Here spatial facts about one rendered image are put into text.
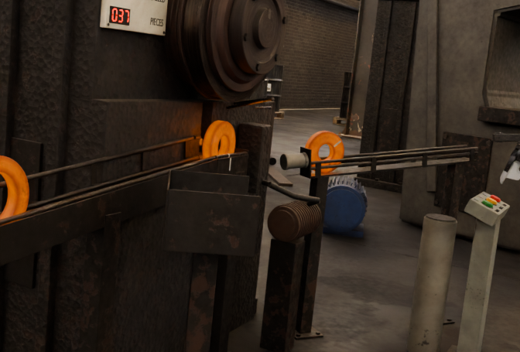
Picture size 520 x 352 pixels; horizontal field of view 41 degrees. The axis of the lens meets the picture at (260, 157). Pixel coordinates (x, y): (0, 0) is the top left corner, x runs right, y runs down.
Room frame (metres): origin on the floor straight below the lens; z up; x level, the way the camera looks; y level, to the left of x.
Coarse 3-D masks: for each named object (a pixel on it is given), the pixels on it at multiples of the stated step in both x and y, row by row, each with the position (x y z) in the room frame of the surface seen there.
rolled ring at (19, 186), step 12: (0, 156) 1.39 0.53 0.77; (0, 168) 1.39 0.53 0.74; (12, 168) 1.42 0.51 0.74; (12, 180) 1.43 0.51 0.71; (24, 180) 1.45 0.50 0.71; (12, 192) 1.44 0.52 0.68; (24, 192) 1.45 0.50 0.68; (12, 204) 1.44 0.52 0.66; (24, 204) 1.45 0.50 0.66; (0, 216) 1.43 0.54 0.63
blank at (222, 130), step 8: (208, 128) 2.14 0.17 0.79; (216, 128) 2.13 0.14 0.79; (224, 128) 2.18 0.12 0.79; (232, 128) 2.22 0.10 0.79; (208, 136) 2.12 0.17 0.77; (216, 136) 2.13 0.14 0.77; (224, 136) 2.20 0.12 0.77; (232, 136) 2.23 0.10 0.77; (208, 144) 2.12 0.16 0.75; (216, 144) 2.14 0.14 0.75; (224, 144) 2.22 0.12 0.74; (232, 144) 2.23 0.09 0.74; (208, 152) 2.12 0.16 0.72; (216, 152) 2.14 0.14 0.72; (224, 152) 2.20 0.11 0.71; (232, 152) 2.24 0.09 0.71
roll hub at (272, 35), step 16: (240, 0) 2.03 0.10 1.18; (272, 0) 2.17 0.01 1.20; (240, 16) 2.01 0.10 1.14; (256, 16) 2.09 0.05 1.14; (272, 16) 2.15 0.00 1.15; (240, 32) 2.01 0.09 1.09; (256, 32) 2.08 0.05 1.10; (272, 32) 2.16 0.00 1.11; (240, 48) 2.03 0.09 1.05; (256, 48) 2.11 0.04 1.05; (272, 48) 2.20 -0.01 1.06; (240, 64) 2.07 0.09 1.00; (256, 64) 2.10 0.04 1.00; (272, 64) 2.19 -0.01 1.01
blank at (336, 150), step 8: (312, 136) 2.54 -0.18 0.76; (320, 136) 2.53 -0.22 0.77; (328, 136) 2.54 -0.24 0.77; (336, 136) 2.56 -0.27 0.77; (312, 144) 2.51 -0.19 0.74; (320, 144) 2.53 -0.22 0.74; (328, 144) 2.56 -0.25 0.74; (336, 144) 2.56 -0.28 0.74; (312, 152) 2.52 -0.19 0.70; (336, 152) 2.56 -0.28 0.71; (312, 160) 2.52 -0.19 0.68; (320, 160) 2.53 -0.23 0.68; (336, 168) 2.57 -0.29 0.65
